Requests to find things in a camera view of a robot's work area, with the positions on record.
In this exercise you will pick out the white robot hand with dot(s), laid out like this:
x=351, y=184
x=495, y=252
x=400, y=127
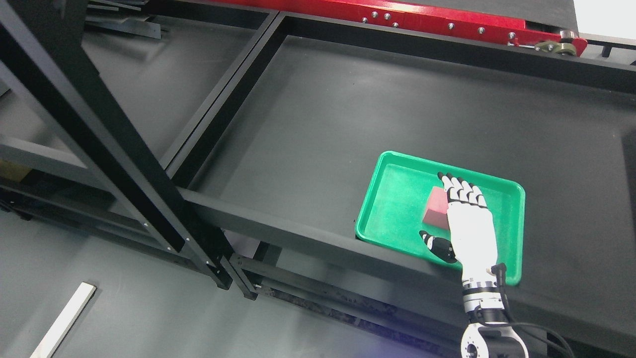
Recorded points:
x=473, y=240

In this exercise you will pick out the green tray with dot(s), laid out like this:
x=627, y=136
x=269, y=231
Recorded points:
x=394, y=206

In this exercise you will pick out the white table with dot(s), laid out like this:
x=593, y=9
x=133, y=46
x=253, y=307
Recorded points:
x=51, y=341

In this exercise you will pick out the pink block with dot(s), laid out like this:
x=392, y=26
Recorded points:
x=435, y=212

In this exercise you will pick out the black right shelf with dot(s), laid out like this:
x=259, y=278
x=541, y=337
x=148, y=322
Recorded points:
x=286, y=153

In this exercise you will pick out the red metal beam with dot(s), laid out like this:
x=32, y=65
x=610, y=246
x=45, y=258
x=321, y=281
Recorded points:
x=484, y=27

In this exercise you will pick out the black left shelf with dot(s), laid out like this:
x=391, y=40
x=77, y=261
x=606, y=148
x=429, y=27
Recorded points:
x=130, y=86

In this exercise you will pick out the black shelf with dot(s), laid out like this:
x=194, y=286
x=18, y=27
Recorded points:
x=130, y=86
x=286, y=153

